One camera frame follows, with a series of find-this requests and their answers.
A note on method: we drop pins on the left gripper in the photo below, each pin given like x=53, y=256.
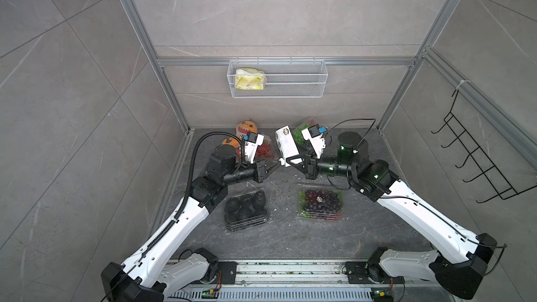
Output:
x=260, y=173

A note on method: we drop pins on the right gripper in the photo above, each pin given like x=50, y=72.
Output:
x=310, y=168

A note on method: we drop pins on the white sticker sheet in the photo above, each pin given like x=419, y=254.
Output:
x=286, y=145

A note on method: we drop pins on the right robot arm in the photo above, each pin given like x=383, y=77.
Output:
x=460, y=257

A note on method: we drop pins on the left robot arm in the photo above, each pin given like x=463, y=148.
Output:
x=147, y=275

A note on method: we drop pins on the black fruit box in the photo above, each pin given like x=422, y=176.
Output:
x=246, y=210

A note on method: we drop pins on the strawberry box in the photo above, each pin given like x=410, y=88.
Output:
x=265, y=150

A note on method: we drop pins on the green grape box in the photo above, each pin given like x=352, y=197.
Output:
x=297, y=132

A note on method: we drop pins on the purple grape box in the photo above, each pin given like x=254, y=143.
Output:
x=320, y=203

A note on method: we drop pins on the orange shark plush toy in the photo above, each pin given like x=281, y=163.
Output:
x=242, y=129

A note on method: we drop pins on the yellow packet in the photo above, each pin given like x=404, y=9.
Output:
x=249, y=79

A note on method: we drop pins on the black hook rack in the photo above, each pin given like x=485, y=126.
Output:
x=488, y=170

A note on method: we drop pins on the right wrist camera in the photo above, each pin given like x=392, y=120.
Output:
x=315, y=136

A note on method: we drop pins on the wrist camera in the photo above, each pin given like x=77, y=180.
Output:
x=315, y=136
x=252, y=141

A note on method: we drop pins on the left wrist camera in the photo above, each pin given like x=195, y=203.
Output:
x=252, y=141

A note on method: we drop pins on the white wire basket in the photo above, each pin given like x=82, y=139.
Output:
x=285, y=78

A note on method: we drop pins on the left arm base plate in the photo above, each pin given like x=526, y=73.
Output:
x=224, y=272

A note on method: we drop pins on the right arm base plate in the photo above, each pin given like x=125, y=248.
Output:
x=360, y=272

